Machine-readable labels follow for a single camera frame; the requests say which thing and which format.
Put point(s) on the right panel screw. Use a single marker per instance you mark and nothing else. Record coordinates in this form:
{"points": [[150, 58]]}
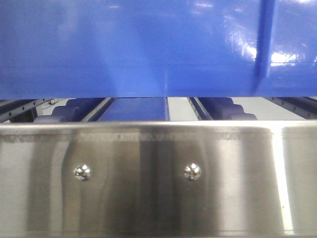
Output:
{"points": [[192, 171]]}

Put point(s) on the blue plastic bin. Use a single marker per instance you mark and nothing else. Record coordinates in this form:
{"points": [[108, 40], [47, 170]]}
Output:
{"points": [[157, 48]]}

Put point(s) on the center-left metal rail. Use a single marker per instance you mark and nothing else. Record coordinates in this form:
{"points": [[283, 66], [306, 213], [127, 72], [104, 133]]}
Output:
{"points": [[95, 113]]}

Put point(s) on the right metal shelf rail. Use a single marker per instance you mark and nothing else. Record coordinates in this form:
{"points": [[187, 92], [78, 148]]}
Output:
{"points": [[305, 107]]}

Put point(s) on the left metal shelf rail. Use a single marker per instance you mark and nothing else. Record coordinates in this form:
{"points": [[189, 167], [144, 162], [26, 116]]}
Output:
{"points": [[12, 108]]}

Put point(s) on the center-right metal rail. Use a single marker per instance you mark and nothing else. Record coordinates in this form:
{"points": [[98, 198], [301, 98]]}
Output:
{"points": [[198, 108]]}

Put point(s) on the metal shelf rail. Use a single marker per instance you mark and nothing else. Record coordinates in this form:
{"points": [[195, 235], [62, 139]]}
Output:
{"points": [[12, 108], [305, 107]]}

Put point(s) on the panel screw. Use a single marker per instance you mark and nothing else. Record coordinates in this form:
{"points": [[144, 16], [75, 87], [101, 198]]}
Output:
{"points": [[192, 171], [82, 172]]}

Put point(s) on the left panel screw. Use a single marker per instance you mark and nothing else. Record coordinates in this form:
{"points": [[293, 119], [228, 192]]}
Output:
{"points": [[82, 172]]}

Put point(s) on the stainless steel cart panel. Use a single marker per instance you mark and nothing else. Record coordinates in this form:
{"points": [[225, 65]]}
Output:
{"points": [[259, 180]]}

